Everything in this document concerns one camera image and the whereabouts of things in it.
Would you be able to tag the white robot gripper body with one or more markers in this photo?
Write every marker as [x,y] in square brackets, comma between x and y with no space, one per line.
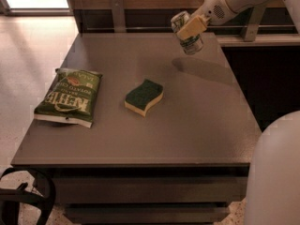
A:
[212,7]

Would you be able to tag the green kettle chips bag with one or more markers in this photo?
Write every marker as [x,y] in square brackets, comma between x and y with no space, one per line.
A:
[72,99]

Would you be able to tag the metal bracket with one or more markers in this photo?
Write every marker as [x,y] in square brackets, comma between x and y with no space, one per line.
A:
[118,16]
[250,31]

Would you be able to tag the green and yellow sponge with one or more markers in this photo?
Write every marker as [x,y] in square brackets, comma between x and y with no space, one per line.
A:
[142,98]

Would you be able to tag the black chair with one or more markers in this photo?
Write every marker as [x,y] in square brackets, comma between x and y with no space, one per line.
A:
[10,200]

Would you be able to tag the upper grey drawer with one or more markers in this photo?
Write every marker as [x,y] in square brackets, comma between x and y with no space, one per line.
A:
[151,190]

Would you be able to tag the left metal bracket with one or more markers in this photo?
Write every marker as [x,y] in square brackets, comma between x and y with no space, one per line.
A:
[118,16]

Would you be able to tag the metal wall rail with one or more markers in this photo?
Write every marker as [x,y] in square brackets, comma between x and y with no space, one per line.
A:
[266,29]

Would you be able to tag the grey drawer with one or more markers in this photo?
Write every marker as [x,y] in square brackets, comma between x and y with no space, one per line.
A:
[151,190]
[148,213]

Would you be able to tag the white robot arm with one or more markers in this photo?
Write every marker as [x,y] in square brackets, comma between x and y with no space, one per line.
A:
[273,185]

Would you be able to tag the lower grey drawer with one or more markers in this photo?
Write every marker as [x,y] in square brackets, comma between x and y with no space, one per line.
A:
[148,213]

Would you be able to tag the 7up soda can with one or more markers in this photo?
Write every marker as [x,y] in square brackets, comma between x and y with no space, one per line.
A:
[191,45]

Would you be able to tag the right metal bracket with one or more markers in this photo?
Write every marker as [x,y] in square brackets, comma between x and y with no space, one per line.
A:
[250,31]

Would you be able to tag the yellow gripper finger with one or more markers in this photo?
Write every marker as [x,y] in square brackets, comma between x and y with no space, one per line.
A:
[195,26]

